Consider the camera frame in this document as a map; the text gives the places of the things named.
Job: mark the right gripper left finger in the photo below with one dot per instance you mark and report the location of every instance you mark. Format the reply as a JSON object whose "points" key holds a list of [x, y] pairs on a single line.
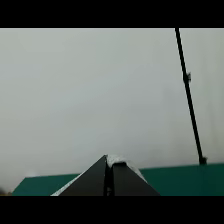
{"points": [[91, 181]]}

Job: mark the thin black pole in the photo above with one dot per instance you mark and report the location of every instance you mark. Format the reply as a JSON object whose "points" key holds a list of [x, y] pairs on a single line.
{"points": [[188, 94]]}

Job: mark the white garment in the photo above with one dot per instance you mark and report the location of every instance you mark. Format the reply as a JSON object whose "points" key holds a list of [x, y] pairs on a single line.
{"points": [[115, 159]]}

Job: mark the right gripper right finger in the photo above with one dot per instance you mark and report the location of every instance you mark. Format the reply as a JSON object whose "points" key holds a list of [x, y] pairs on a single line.
{"points": [[128, 183]]}

